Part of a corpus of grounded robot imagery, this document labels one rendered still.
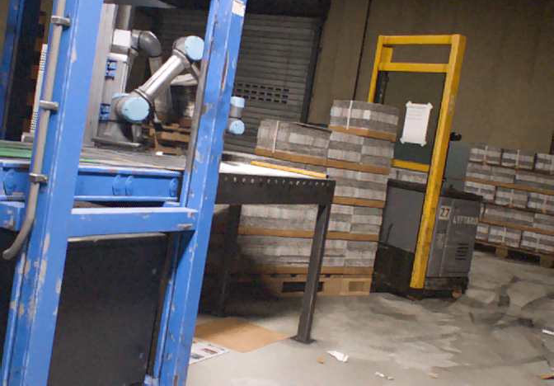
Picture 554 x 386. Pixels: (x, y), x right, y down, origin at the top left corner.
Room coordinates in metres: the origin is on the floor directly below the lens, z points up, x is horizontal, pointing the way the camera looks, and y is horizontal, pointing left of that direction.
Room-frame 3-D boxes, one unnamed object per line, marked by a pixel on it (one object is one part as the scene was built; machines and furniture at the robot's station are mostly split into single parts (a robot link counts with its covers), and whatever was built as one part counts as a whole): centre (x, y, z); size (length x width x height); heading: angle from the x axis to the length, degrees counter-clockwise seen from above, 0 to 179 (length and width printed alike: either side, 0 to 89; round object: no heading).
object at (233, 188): (2.90, 0.05, 0.74); 1.34 x 0.05 x 0.12; 152
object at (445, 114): (4.95, -1.06, 0.97); 0.09 x 0.09 x 1.75; 40
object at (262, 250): (4.46, 0.04, 0.42); 1.17 x 0.39 x 0.83; 130
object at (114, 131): (3.53, 0.81, 0.87); 0.15 x 0.15 x 0.10
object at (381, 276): (5.15, -0.79, 0.20); 0.62 x 0.05 x 0.30; 40
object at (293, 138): (4.55, -0.06, 0.95); 0.38 x 0.29 x 0.23; 40
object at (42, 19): (2.65, 0.97, 1.05); 0.05 x 0.05 x 0.45; 62
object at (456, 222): (5.44, -1.13, 0.40); 0.69 x 0.55 x 0.80; 40
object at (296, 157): (4.54, -0.06, 0.86); 0.38 x 0.29 x 0.04; 40
